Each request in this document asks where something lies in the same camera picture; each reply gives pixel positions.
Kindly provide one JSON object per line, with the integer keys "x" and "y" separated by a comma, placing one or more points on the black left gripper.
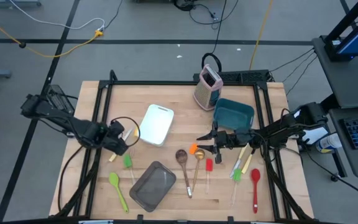
{"x": 112, "y": 138}

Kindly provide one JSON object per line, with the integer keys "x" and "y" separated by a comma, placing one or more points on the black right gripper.
{"x": 228, "y": 140}

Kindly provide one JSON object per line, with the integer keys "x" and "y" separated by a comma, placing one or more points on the gold metal spoon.
{"x": 199, "y": 154}

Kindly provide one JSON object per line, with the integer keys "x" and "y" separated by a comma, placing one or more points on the orange silicone spatula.
{"x": 193, "y": 148}

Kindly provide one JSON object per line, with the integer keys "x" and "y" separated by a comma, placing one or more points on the brown wooden spoon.
{"x": 181, "y": 156}

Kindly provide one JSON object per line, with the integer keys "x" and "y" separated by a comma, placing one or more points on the teal plastic bin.
{"x": 233, "y": 115}

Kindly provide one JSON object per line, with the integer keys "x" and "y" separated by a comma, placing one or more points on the green silicone spoon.
{"x": 114, "y": 180}

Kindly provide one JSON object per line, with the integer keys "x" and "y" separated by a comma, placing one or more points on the grey metal baking pan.
{"x": 152, "y": 186}

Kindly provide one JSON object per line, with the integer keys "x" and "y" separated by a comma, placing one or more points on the red silicone spoon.
{"x": 255, "y": 175}

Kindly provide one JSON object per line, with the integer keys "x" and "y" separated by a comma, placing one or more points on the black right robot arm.
{"x": 284, "y": 129}

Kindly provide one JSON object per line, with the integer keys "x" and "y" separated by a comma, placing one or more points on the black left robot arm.
{"x": 57, "y": 113}

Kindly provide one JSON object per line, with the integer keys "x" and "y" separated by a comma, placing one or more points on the white plastic bin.
{"x": 156, "y": 124}

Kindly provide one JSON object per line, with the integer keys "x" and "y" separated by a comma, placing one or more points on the pink-trimmed steel box grater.
{"x": 202, "y": 93}

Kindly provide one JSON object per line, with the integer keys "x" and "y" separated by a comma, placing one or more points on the black mesh box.
{"x": 59, "y": 99}

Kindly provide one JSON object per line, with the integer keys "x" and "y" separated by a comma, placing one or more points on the black power strip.
{"x": 247, "y": 76}

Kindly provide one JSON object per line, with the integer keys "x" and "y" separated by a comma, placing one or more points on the white paper sheet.
{"x": 315, "y": 135}

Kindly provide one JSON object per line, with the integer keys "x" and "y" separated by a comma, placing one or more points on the white cylindrical bottle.
{"x": 329, "y": 142}

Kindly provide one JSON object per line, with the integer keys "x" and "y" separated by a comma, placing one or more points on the grey desk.
{"x": 346, "y": 81}

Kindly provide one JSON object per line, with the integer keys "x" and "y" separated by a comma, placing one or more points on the black monitor stand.
{"x": 350, "y": 18}

